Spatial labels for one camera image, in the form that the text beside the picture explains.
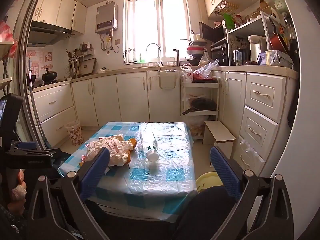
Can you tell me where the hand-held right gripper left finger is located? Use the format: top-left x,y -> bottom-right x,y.
27,147 -> 113,240

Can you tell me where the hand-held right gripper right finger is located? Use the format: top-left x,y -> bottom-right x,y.
209,146 -> 295,240

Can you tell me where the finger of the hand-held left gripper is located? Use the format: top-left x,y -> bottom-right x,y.
10,141 -> 62,156

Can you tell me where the yellow plastic basin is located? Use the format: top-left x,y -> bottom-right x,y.
196,172 -> 224,193

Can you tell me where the pale plastic bag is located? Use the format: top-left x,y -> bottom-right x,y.
85,134 -> 131,167

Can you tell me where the clear plastic bottle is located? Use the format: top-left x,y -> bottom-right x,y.
139,129 -> 160,162

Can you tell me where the person's left hand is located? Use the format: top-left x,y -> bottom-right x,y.
6,169 -> 27,209

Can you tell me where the white two-drawer cabinet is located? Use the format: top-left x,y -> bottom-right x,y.
29,82 -> 78,147

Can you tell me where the small wooden stool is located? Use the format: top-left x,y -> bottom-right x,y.
202,120 -> 236,161

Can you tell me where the floral patterned wastebasket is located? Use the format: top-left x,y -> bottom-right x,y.
65,121 -> 83,146

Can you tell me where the black cooking pot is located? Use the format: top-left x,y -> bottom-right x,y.
41,67 -> 58,85

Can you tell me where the blue checked plastic tablecloth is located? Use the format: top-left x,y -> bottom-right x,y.
59,121 -> 198,223

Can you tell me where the black frying pan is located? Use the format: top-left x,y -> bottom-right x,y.
182,98 -> 217,115

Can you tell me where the white three-drawer cabinet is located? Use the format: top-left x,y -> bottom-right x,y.
236,71 -> 288,178

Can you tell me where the white double-door cabinet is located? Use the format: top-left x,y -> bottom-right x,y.
212,70 -> 247,127

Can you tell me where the white base cabinet row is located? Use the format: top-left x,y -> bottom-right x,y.
71,70 -> 182,128

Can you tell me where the red patterned cloth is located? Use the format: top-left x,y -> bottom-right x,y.
0,20 -> 19,58

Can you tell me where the white shelf cart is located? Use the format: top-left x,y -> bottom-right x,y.
180,81 -> 220,131

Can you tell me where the black range hood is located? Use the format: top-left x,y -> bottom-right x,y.
27,21 -> 76,47

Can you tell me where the clear plastic bag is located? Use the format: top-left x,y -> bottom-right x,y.
193,59 -> 220,81

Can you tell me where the white bag with red print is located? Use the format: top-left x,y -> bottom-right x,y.
180,64 -> 194,83

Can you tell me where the white hanging door bin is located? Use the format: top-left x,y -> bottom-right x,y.
158,70 -> 177,90

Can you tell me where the clear bag of food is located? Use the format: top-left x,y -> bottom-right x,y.
199,52 -> 216,67

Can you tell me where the black toaster oven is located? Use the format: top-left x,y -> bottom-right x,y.
211,39 -> 229,66

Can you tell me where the dark blue box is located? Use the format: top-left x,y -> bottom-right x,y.
257,52 -> 269,66

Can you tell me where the stack of pots and bowls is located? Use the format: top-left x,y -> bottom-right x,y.
186,31 -> 205,64

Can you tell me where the silver foil bag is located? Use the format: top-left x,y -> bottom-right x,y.
265,50 -> 294,69

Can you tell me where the white thermos pot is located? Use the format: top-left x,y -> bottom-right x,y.
247,35 -> 267,63

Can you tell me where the chrome sink faucet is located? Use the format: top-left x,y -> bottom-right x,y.
146,43 -> 163,67

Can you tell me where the red saucepan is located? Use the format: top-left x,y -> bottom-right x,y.
268,17 -> 288,53

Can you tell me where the black microwave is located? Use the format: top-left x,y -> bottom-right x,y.
199,21 -> 227,43

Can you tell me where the white countertop shelf rack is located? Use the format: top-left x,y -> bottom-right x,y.
226,11 -> 278,67

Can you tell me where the green packet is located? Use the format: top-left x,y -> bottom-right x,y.
223,13 -> 236,30

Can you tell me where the bright kitchen window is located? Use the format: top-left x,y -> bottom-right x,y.
123,0 -> 193,65

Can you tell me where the dark blender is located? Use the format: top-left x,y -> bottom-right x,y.
283,13 -> 293,41

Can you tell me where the green round appliance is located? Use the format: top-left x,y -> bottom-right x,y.
273,0 -> 288,12

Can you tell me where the grey door frame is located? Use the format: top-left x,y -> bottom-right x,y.
14,0 -> 52,153

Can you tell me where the red wall poster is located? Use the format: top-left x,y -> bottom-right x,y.
26,49 -> 55,81

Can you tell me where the wall utensil rack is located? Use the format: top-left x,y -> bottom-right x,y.
65,42 -> 97,77

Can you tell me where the white wall cabinet row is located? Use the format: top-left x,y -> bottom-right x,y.
31,0 -> 88,37

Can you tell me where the silver wall water heater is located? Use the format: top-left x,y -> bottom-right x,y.
95,1 -> 119,34

